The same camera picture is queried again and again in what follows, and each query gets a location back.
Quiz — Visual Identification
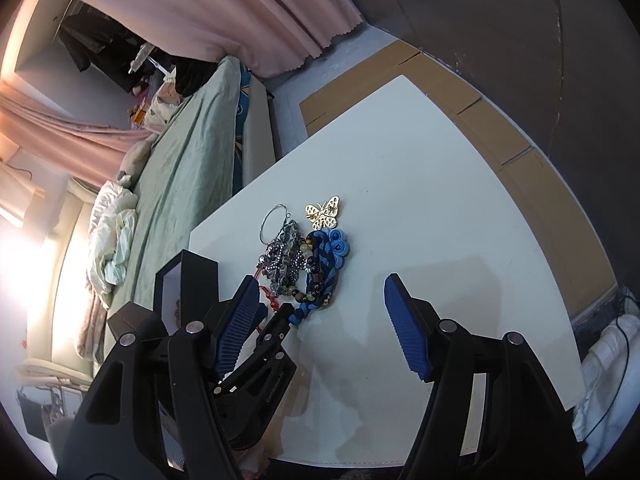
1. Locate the gold butterfly brooch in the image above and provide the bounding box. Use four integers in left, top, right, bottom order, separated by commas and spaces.
305, 195, 340, 231

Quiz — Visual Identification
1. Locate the pink curtain right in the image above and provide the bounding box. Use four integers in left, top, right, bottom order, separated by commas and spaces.
81, 0, 362, 78

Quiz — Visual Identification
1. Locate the pink curtain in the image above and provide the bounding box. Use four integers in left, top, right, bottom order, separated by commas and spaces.
1, 84, 151, 185
81, 0, 362, 78

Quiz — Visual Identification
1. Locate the blue braided bracelet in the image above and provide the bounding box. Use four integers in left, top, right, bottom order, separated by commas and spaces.
288, 227, 350, 326

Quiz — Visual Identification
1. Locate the green bed blanket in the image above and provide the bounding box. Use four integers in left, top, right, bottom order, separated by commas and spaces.
102, 55, 242, 361

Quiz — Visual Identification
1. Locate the white cloth on floor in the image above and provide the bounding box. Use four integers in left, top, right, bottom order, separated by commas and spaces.
573, 292, 639, 469

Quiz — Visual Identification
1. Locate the flattened cardboard sheet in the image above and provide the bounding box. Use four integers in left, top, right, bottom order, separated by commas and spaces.
300, 40, 617, 320

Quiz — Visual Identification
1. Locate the black garment on bed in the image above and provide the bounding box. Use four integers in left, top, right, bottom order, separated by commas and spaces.
174, 56, 218, 98

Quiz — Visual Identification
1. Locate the black jewelry box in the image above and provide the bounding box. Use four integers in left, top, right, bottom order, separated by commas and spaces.
105, 250, 219, 348

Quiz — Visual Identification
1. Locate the red string bracelet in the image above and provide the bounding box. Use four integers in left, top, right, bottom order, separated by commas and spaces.
252, 266, 286, 331

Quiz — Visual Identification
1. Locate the white bed frame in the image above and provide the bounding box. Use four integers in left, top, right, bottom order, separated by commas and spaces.
242, 76, 277, 186

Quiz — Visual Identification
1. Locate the floral pillow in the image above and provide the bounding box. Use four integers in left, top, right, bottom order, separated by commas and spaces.
144, 80, 183, 128

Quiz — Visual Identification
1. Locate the silver coin chain necklace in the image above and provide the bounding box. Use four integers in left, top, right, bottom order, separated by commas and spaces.
255, 219, 314, 306

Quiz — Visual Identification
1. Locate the white crumpled duvet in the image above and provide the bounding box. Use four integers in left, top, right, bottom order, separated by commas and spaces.
86, 181, 138, 309

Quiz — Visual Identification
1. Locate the silver bangle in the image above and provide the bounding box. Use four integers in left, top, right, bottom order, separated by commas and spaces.
259, 203, 291, 245

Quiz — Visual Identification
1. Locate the pink curtain left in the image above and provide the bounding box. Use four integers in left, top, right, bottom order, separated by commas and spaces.
1, 84, 151, 185

